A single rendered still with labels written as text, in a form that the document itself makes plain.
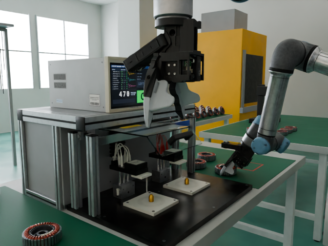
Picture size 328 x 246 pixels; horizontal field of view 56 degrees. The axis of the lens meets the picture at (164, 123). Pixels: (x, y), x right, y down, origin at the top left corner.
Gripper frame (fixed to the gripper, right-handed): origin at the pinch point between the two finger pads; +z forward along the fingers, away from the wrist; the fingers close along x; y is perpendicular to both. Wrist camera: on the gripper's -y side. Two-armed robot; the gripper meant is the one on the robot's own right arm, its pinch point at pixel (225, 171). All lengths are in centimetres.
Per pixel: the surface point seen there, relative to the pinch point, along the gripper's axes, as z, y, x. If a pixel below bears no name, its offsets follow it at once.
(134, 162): -9, -16, -59
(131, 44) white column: 58, -307, 240
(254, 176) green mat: -6.3, 12.8, 3.9
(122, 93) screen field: -29, -34, -59
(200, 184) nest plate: -3.5, 1.7, -30.6
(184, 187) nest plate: -1.7, -1.4, -37.9
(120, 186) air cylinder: 2, -16, -62
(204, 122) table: 58, -95, 169
